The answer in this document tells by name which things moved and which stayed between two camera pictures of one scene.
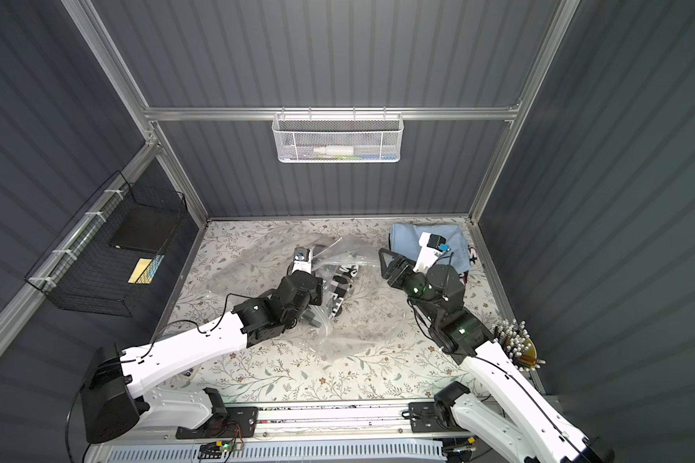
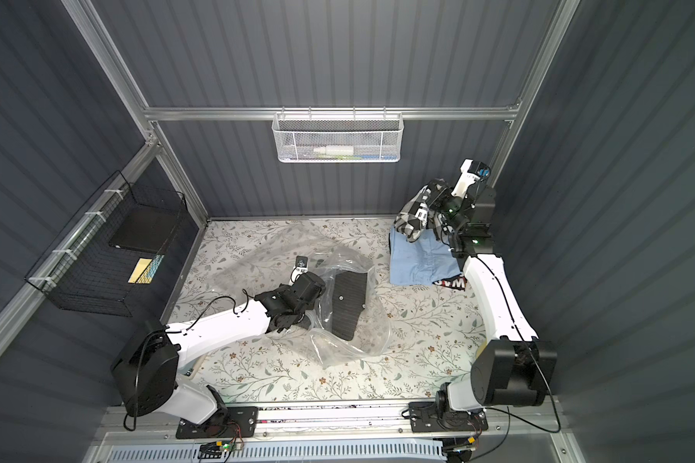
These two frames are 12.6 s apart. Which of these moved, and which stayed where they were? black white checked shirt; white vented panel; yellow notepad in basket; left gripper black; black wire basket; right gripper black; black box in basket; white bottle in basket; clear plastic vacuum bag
Moved: right gripper black; black white checked shirt; clear plastic vacuum bag
Stayed: black wire basket; white bottle in basket; black box in basket; left gripper black; white vented panel; yellow notepad in basket
